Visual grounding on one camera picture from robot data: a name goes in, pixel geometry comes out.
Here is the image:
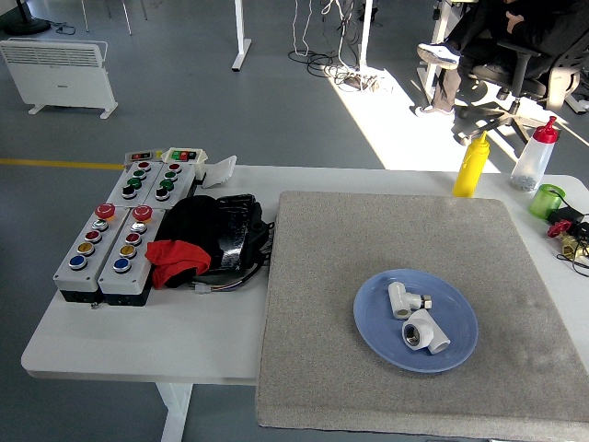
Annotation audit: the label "black plastic tray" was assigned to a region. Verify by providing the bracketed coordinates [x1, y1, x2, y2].
[206, 192, 277, 277]

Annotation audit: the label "black cord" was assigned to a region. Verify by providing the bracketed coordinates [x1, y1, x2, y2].
[555, 250, 589, 277]

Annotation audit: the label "brass valve red handle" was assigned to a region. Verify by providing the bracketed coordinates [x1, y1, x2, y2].
[546, 220, 589, 259]

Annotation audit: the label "small grey switch box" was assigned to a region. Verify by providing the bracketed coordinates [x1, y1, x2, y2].
[123, 150, 165, 166]

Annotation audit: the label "wire bundle white connector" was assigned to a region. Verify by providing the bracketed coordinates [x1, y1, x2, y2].
[192, 264, 266, 296]

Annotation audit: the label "black fan base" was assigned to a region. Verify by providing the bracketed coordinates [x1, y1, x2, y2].
[2, 0, 52, 36]

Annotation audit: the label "red cloth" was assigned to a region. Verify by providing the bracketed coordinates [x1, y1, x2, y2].
[144, 238, 213, 290]

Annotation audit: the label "black power adapter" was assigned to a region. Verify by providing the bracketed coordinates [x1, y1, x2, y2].
[549, 205, 589, 231]

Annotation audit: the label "white desk leg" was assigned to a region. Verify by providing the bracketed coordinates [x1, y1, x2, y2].
[417, 0, 455, 107]
[355, 0, 375, 75]
[230, 0, 253, 72]

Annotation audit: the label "blue plate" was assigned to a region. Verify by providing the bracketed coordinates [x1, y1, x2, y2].
[352, 268, 479, 374]

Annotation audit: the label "five-button control box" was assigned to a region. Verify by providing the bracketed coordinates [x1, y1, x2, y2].
[97, 204, 167, 308]
[52, 202, 130, 304]

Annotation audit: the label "white table leg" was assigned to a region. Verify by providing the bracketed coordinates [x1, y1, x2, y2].
[156, 381, 194, 442]

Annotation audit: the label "white green-red switch box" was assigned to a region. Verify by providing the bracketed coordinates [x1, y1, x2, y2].
[162, 146, 213, 180]

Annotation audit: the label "black office chair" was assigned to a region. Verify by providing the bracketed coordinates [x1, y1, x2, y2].
[453, 36, 583, 146]

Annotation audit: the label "floor cable tangle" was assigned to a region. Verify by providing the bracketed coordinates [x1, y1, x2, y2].
[287, 0, 396, 93]

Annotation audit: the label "white tee pipe metal nipple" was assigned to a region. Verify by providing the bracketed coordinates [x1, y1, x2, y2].
[387, 281, 434, 320]

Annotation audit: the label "clear squeeze bottle red cap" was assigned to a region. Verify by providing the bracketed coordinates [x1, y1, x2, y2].
[508, 115, 560, 192]

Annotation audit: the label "metal chair legs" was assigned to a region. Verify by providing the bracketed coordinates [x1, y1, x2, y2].
[79, 0, 150, 37]

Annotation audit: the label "white tee pipe threaded socket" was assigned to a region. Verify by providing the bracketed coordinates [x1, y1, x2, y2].
[401, 308, 452, 356]

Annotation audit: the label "seated person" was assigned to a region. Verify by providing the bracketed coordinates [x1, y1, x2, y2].
[415, 0, 589, 119]

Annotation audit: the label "black cloth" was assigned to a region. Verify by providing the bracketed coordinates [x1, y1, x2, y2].
[154, 195, 226, 289]

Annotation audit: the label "green translucent cup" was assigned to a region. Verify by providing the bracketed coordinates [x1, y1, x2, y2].
[527, 183, 567, 220]

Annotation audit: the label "yellow squeeze bottle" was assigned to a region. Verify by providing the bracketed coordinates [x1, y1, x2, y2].
[452, 130, 491, 198]

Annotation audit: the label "grey-brown table mat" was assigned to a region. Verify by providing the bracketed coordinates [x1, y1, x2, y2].
[255, 191, 589, 442]

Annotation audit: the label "white plastic tray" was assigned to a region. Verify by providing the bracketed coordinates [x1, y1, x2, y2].
[201, 155, 238, 190]

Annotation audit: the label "white panel heater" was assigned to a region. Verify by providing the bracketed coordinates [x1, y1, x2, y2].
[0, 39, 120, 121]

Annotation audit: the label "three-button control box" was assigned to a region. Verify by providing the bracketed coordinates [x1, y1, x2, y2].
[140, 160, 197, 211]
[107, 159, 166, 208]

